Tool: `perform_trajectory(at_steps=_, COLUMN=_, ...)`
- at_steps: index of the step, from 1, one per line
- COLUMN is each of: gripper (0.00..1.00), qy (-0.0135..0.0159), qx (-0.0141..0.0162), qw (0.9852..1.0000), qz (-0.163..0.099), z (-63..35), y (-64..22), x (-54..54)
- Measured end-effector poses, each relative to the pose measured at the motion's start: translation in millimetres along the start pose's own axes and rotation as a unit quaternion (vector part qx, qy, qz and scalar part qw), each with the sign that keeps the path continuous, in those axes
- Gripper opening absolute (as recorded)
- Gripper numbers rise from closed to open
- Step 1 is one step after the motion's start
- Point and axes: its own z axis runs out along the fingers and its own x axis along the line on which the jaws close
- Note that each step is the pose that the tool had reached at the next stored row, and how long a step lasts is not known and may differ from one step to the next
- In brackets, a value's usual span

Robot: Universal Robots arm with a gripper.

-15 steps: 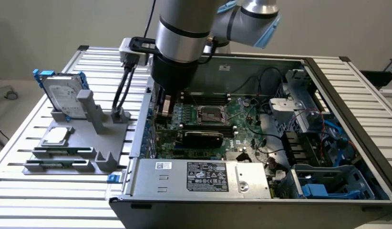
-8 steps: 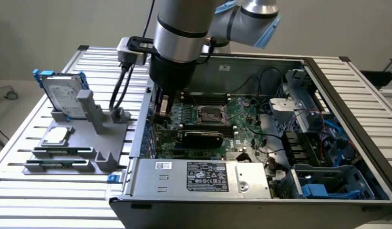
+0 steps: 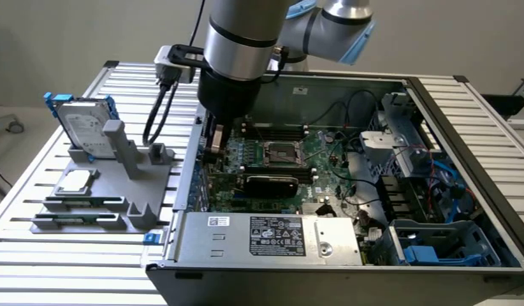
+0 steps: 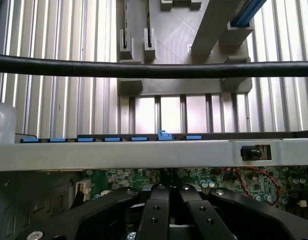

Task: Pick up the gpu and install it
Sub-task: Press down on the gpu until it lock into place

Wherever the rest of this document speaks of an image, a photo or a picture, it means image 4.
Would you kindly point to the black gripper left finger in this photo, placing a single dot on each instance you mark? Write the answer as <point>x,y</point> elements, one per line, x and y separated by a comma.
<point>155,215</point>

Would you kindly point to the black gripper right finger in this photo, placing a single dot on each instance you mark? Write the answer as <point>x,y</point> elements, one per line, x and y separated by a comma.
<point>201,215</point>

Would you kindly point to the green motherboard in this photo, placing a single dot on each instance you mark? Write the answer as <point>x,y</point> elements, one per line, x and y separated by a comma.
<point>246,181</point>

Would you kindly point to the grey metal PC case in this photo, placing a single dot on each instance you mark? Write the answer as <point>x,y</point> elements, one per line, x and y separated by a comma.
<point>119,155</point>

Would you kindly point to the blue plastic slot clip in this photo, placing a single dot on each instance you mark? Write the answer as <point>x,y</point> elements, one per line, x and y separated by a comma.
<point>86,138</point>
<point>57,140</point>
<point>29,139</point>
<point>193,137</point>
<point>139,138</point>
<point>112,139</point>

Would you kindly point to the blue stepped plastic latch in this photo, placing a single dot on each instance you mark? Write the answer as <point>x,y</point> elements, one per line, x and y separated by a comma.
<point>164,136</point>

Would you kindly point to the white translucent plastic container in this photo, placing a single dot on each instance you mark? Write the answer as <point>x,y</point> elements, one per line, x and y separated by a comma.
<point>5,125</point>

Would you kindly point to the grey plastic parts rack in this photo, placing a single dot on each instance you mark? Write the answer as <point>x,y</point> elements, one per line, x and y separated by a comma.
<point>174,37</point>

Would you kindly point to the black RAM stick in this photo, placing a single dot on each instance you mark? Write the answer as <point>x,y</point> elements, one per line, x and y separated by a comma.
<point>149,32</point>
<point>126,30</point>

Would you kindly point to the graphics card with blue edge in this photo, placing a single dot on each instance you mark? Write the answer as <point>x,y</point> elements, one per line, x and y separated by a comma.
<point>214,27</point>

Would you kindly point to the black case intrusion switch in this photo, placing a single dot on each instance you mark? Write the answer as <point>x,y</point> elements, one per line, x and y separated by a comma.
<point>250,152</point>

